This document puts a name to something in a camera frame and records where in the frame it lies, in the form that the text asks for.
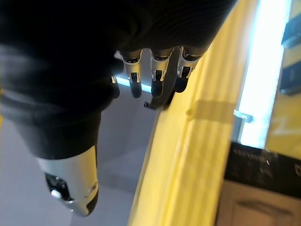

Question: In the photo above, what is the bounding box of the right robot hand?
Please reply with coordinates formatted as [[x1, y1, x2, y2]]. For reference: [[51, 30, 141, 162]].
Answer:
[[0, 0, 238, 218]]

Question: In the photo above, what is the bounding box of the yellow metal shelf beam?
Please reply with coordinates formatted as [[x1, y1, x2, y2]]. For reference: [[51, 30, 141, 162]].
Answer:
[[127, 0, 262, 226]]

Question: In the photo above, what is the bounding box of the yellow shelf upright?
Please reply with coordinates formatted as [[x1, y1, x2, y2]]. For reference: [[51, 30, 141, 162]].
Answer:
[[265, 0, 301, 153]]

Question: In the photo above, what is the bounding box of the small grey clip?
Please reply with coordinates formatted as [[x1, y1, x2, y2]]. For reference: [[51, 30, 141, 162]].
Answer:
[[233, 109, 254, 123]]

